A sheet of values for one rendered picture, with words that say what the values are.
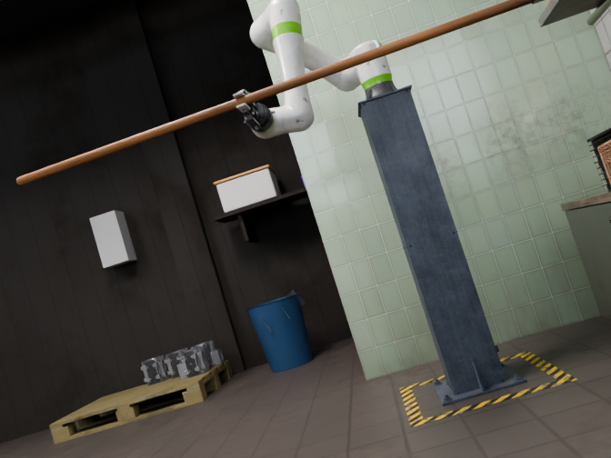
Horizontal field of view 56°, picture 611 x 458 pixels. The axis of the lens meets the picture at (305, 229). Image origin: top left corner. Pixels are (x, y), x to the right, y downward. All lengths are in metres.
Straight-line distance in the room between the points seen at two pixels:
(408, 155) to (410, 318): 1.03
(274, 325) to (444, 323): 2.07
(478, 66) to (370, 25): 0.59
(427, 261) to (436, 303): 0.16
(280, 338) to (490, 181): 1.93
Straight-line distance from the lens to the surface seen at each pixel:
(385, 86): 2.41
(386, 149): 2.31
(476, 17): 1.88
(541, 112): 3.16
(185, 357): 4.43
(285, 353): 4.22
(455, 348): 2.33
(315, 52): 2.51
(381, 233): 3.02
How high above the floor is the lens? 0.63
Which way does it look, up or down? 4 degrees up
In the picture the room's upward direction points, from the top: 17 degrees counter-clockwise
